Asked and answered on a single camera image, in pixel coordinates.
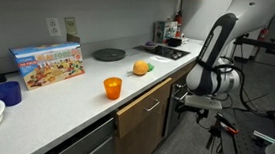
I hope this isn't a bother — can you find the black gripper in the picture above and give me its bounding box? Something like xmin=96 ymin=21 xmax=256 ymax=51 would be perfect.
xmin=175 ymin=104 xmax=210 ymax=125

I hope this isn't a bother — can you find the silver drawer handle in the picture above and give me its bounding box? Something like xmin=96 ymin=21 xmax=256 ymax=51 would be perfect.
xmin=142 ymin=97 xmax=162 ymax=114

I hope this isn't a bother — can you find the wooden drawer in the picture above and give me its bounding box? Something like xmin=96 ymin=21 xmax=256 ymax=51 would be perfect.
xmin=112 ymin=72 xmax=173 ymax=144

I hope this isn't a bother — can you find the orange pineapple plushie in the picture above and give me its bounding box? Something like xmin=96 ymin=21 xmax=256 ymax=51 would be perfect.
xmin=131 ymin=59 xmax=156 ymax=77

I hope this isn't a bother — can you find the black oven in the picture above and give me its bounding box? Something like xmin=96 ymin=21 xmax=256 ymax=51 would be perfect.
xmin=163 ymin=77 xmax=193 ymax=140

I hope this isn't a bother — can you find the black glass cooktop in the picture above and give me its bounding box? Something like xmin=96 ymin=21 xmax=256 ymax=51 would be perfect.
xmin=132 ymin=42 xmax=192 ymax=63

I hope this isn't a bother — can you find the black bowl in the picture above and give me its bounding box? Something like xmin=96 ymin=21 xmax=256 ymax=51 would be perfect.
xmin=165 ymin=36 xmax=183 ymax=48

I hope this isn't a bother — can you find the purple bowl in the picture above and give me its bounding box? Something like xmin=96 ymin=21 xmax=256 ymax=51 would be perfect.
xmin=142 ymin=39 xmax=161 ymax=52

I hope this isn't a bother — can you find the orange plastic cup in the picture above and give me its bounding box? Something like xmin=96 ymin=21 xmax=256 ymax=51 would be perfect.
xmin=101 ymin=75 xmax=123 ymax=102

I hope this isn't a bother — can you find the upright printed box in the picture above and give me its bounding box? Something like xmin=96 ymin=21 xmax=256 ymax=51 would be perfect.
xmin=153 ymin=18 xmax=179 ymax=45

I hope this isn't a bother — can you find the green silver rod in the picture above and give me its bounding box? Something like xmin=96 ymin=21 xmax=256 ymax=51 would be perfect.
xmin=251 ymin=129 xmax=275 ymax=144

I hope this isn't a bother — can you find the red fire extinguisher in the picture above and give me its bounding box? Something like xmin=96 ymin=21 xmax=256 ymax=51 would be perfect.
xmin=172 ymin=0 xmax=185 ymax=39

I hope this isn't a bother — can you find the black round tray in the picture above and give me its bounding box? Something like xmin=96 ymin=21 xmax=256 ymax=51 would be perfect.
xmin=92 ymin=46 xmax=127 ymax=64

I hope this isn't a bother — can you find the grey dishwasher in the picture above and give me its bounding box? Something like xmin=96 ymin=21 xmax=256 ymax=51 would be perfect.
xmin=38 ymin=109 xmax=119 ymax=154

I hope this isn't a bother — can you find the small brown block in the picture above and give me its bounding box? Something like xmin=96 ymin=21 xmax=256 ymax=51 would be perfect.
xmin=65 ymin=33 xmax=82 ymax=44

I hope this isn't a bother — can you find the colourful toy food box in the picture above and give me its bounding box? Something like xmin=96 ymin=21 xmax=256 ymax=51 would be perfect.
xmin=5 ymin=36 xmax=88 ymax=95

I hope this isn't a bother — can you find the blue plastic cup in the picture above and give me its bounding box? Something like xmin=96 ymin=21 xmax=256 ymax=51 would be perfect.
xmin=0 ymin=79 xmax=24 ymax=108

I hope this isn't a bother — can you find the silver oven handle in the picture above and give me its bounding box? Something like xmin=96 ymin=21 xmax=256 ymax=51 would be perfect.
xmin=173 ymin=82 xmax=191 ymax=103

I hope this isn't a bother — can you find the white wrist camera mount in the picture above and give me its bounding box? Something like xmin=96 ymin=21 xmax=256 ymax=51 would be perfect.
xmin=183 ymin=93 xmax=224 ymax=111

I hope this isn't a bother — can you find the red handled clamp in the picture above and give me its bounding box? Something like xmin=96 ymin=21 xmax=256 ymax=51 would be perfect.
xmin=214 ymin=113 xmax=241 ymax=136

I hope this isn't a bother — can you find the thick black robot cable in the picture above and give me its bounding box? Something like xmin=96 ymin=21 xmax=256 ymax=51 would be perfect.
xmin=191 ymin=53 xmax=275 ymax=121

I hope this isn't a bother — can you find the black camera boom stand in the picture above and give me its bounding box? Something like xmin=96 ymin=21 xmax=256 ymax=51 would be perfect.
xmin=234 ymin=34 xmax=275 ymax=61

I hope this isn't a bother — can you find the small red wall extinguisher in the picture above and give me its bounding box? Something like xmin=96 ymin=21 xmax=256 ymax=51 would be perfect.
xmin=256 ymin=26 xmax=270 ymax=42

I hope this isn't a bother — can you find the beige wall switch plate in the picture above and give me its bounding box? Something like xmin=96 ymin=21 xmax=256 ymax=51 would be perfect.
xmin=62 ymin=15 xmax=80 ymax=36

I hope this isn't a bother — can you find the white wall outlet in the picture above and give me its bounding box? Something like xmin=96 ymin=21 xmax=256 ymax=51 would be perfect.
xmin=44 ymin=16 xmax=63 ymax=38

